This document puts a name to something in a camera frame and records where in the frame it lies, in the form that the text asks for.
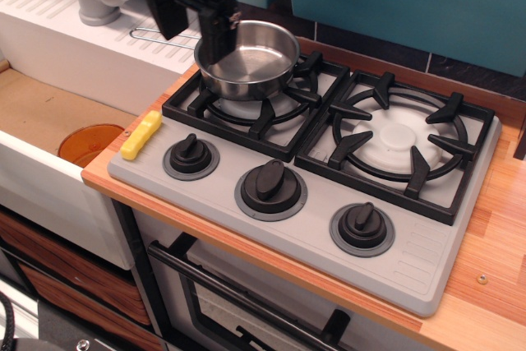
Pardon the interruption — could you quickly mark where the grey toy stove top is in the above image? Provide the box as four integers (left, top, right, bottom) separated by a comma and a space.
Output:
106, 71, 503, 319

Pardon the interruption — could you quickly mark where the black braided cable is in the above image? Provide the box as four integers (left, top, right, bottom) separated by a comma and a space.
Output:
0, 291, 16, 346

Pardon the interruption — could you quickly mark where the upper wooden drawer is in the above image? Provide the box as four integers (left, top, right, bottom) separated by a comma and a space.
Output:
1, 212, 144, 315

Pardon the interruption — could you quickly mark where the black left stove knob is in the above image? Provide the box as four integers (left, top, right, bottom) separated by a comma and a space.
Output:
163, 133, 220, 182

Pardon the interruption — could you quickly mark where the black left burner grate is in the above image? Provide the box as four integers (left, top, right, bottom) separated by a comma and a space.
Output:
162, 51, 351, 162

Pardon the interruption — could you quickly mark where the black right burner grate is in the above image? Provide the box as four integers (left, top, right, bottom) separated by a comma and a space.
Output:
295, 71, 501, 225

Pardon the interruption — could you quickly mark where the wooden drawer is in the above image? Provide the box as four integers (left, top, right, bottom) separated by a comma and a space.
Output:
1, 212, 144, 315
21, 264, 164, 350

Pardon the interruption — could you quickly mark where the black middle stove knob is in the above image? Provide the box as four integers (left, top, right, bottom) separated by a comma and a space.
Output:
234, 159, 308, 222

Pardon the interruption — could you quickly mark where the white toy sink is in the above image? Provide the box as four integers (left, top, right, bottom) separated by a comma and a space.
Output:
1, 0, 200, 270

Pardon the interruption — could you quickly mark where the black right stove knob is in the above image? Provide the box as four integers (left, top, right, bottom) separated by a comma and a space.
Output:
330, 202, 395, 258

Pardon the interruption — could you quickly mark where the lower wooden drawer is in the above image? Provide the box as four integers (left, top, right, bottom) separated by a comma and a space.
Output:
21, 264, 164, 350

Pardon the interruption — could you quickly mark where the yellow toy fry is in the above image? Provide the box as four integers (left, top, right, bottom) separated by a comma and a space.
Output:
120, 110, 163, 160

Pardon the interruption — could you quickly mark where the oven door with black handle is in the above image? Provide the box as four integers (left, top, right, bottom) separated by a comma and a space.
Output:
146, 232, 371, 351

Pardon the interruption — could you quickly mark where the black stove knob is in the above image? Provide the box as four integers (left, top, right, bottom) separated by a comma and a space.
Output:
330, 202, 395, 258
163, 133, 220, 182
234, 159, 308, 222

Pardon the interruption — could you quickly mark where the steel pan with wire handle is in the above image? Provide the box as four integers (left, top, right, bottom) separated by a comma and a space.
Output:
129, 20, 300, 101

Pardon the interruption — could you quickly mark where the black burner grate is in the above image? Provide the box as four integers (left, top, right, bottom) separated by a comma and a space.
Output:
295, 71, 501, 225
162, 51, 351, 162

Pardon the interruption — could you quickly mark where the orange translucent plate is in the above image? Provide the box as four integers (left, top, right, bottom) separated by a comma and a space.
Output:
58, 123, 124, 168

